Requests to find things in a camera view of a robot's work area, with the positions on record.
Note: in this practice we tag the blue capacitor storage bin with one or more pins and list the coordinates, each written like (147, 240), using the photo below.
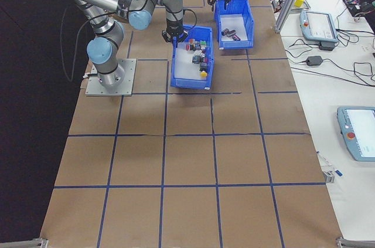
(234, 44)

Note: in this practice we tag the blue push-button storage bin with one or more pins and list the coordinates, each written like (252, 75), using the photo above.
(190, 82)

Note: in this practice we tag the small grey box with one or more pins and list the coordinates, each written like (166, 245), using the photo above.
(328, 177)

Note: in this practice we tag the black button with red cap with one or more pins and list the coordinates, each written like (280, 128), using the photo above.
(192, 41)

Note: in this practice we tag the red push button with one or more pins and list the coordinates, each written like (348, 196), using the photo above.
(189, 47)

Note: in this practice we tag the green push button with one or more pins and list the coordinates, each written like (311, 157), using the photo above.
(202, 43)

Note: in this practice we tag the white liner of capacitor bin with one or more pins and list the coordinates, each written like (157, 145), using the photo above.
(234, 22)

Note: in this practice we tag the dark maroon cylindrical capacitor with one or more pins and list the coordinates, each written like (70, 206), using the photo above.
(225, 31)
(233, 32)
(236, 37)

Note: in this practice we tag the white liner of push-button bin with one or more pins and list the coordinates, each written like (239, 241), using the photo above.
(183, 66)

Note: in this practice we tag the black push button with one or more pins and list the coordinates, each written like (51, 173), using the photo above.
(204, 67)

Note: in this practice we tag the yellow mushroom push button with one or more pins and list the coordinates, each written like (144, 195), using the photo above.
(203, 74)

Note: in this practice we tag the yellow cube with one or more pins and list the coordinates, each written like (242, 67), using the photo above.
(299, 1)

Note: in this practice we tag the silver metal holder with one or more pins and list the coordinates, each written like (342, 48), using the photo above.
(307, 5)

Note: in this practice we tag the light blue teach pendant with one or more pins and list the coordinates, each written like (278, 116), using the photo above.
(360, 133)
(319, 26)

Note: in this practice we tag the black power adapter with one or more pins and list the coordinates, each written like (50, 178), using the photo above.
(326, 46)
(315, 60)

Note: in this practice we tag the white pen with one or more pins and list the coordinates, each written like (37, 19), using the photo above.
(325, 160)

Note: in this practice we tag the small blue white object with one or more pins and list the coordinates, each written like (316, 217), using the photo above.
(338, 173)

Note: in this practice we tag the aluminium profile bar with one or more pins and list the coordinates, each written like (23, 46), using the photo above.
(26, 242)
(356, 242)

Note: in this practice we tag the blue grey switch block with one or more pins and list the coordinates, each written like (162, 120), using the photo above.
(195, 60)

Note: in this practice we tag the black red switch block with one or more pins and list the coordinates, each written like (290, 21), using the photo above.
(205, 58)

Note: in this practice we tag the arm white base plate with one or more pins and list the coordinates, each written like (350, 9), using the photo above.
(126, 84)

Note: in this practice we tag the black frame cover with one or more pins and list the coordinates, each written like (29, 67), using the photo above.
(29, 113)

